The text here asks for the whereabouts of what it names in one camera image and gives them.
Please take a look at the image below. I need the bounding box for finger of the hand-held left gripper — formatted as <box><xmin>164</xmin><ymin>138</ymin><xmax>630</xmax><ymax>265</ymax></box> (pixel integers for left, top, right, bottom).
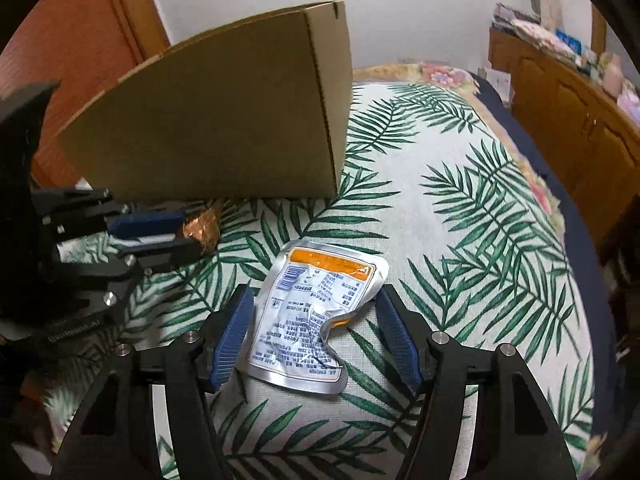
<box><xmin>32</xmin><ymin>187</ymin><xmax>187</xmax><ymax>241</ymax></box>
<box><xmin>52</xmin><ymin>237</ymin><xmax>199</xmax><ymax>318</ymax></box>

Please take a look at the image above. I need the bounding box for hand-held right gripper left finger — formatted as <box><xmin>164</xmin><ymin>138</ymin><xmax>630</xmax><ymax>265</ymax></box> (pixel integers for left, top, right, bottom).
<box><xmin>50</xmin><ymin>282</ymin><xmax>256</xmax><ymax>480</ymax></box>

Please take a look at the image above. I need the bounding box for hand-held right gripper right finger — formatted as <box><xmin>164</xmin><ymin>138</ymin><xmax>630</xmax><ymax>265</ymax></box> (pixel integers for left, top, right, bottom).
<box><xmin>375</xmin><ymin>287</ymin><xmax>581</xmax><ymax>480</ymax></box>

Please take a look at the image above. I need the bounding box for gold brown snack packet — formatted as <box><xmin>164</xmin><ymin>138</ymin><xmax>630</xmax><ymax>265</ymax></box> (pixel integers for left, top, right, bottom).
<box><xmin>180</xmin><ymin>205</ymin><xmax>223</xmax><ymax>256</ymax></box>

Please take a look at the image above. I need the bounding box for silver foil pouch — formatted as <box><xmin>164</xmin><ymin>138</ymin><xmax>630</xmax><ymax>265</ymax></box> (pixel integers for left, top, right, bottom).
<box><xmin>242</xmin><ymin>241</ymin><xmax>390</xmax><ymax>397</ymax></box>

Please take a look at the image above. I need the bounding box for brown cardboard box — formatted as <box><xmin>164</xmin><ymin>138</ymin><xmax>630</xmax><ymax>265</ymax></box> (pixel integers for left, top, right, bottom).
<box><xmin>56</xmin><ymin>0</ymin><xmax>355</xmax><ymax>201</ymax></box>

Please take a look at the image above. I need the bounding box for green leaf print blanket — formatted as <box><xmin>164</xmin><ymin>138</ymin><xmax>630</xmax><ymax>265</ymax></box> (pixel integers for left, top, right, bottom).
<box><xmin>40</xmin><ymin>80</ymin><xmax>596</xmax><ymax>480</ymax></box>

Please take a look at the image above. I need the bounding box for wooden wardrobe door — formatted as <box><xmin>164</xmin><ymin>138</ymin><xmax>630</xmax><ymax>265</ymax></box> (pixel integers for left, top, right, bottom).
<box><xmin>0</xmin><ymin>0</ymin><xmax>171</xmax><ymax>186</ymax></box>

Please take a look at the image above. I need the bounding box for dark blue bed sheet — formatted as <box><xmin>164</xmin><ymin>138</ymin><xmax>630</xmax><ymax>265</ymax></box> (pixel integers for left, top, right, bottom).
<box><xmin>470</xmin><ymin>72</ymin><xmax>621</xmax><ymax>461</ymax></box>

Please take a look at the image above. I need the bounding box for floral quilt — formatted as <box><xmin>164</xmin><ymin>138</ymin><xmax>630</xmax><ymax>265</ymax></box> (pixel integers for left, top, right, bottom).
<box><xmin>352</xmin><ymin>61</ymin><xmax>566</xmax><ymax>221</ymax></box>

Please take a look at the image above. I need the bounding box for white paper bag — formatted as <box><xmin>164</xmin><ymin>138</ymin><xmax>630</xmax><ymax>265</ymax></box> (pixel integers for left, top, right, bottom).
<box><xmin>482</xmin><ymin>67</ymin><xmax>512</xmax><ymax>106</ymax></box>

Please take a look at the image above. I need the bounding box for wooden cabinet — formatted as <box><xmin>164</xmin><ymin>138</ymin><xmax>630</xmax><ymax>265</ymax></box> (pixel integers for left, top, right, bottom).
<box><xmin>487</xmin><ymin>27</ymin><xmax>640</xmax><ymax>261</ymax></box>

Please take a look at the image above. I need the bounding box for pink tissue pack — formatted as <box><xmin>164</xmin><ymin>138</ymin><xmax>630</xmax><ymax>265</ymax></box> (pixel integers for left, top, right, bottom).
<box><xmin>617</xmin><ymin>85</ymin><xmax>640</xmax><ymax>121</ymax></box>

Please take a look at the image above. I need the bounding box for pink bottle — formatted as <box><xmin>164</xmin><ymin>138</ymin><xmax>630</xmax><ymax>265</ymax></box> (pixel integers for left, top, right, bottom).
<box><xmin>602</xmin><ymin>52</ymin><xmax>626</xmax><ymax>98</ymax></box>

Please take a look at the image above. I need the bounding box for pile of folded clothes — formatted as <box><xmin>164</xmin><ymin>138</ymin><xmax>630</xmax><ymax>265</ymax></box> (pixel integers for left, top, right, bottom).
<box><xmin>492</xmin><ymin>2</ymin><xmax>556</xmax><ymax>41</ymax></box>

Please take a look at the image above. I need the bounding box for blue box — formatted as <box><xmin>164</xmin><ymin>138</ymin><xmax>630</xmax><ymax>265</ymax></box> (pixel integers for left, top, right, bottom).
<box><xmin>555</xmin><ymin>30</ymin><xmax>583</xmax><ymax>53</ymax></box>

